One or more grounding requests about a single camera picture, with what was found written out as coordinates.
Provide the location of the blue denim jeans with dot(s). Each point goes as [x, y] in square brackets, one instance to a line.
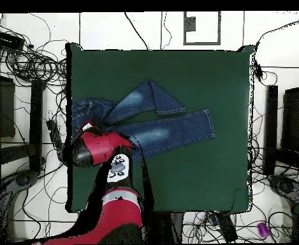
[164, 127]

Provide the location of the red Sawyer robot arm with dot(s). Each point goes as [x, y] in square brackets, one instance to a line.
[100, 148]

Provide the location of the black power strip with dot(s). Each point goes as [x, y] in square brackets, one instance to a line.
[54, 135]
[227, 228]

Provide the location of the dark green table cloth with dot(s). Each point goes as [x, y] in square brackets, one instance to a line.
[190, 183]

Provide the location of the black box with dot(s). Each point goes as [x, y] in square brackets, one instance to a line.
[6, 39]

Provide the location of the black power adapter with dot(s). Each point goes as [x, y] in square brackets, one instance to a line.
[259, 68]

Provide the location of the purple object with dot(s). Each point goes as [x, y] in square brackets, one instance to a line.
[263, 229]

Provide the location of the black table frame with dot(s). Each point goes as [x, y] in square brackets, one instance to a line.
[271, 114]
[35, 114]

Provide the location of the grey rectangular floor frame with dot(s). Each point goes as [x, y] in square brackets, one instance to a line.
[190, 24]

